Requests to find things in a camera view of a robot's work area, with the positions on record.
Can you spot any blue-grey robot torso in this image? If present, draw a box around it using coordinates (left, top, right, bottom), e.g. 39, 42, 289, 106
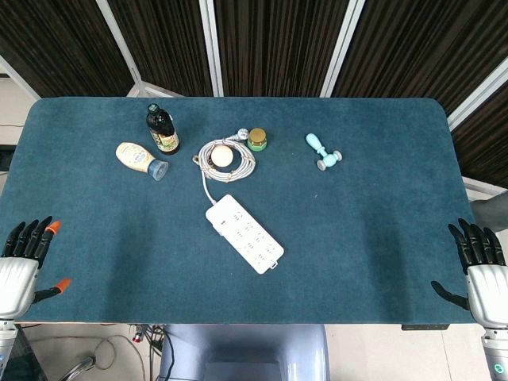
158, 323, 330, 381

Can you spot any beige ball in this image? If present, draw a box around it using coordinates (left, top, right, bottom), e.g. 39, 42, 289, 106
210, 145, 233, 167

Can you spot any green jar gold lid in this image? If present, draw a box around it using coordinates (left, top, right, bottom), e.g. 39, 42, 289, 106
247, 128, 268, 152

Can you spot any grey padded chair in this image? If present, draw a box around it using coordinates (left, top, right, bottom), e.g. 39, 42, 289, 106
470, 194, 508, 239

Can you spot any teal massage roller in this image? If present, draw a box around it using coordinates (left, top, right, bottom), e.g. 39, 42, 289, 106
305, 133, 343, 172

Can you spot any black floor box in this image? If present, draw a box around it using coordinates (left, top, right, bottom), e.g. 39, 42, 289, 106
0, 145, 16, 174

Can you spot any blue felt table mat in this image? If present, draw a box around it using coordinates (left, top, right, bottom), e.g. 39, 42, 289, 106
0, 97, 481, 325

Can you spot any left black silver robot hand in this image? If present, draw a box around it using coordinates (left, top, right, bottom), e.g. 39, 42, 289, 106
0, 216, 72, 321

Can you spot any white floor cable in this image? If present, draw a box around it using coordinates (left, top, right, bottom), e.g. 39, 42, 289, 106
93, 334, 138, 364

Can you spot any dark glass sauce bottle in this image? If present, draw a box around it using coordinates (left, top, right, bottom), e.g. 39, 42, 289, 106
145, 102, 182, 156

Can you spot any mayonnaise squeeze bottle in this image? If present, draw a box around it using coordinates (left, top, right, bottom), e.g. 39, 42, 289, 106
115, 141, 170, 183

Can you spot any dark slatted folding screen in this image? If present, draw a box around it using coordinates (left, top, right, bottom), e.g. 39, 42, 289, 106
0, 0, 508, 187

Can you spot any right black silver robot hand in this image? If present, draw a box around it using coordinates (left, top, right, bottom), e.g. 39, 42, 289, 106
431, 217, 508, 329

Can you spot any white power strip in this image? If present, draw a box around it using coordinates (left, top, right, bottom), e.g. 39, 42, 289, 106
205, 194, 285, 275

